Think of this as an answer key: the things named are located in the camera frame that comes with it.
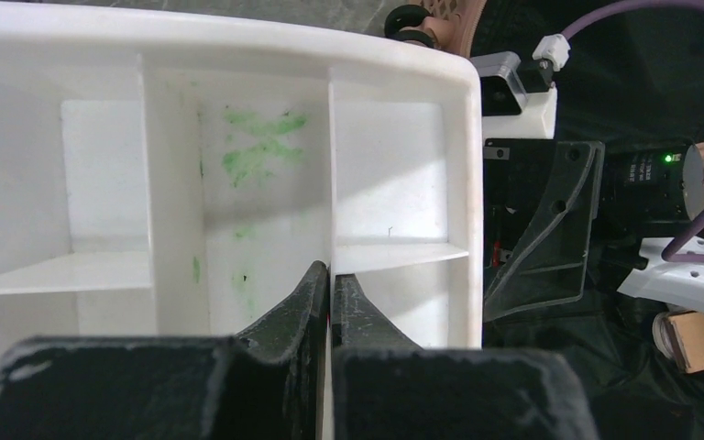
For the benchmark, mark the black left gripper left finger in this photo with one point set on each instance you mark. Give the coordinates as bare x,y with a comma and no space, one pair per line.
265,382

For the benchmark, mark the pink hard-shell suitcase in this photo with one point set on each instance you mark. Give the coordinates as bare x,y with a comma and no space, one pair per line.
454,26

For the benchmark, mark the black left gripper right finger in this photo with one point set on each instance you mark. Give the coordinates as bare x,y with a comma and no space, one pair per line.
385,386

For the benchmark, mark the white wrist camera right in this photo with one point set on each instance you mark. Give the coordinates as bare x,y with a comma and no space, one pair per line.
518,100

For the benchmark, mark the small brown cardboard box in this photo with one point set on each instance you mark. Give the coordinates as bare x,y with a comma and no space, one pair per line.
680,338

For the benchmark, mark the white plastic drawer organizer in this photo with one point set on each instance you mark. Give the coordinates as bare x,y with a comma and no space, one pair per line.
176,174

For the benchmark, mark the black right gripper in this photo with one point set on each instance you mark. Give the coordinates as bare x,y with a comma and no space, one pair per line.
561,216

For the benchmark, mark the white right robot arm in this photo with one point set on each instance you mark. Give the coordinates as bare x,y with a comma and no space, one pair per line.
676,279

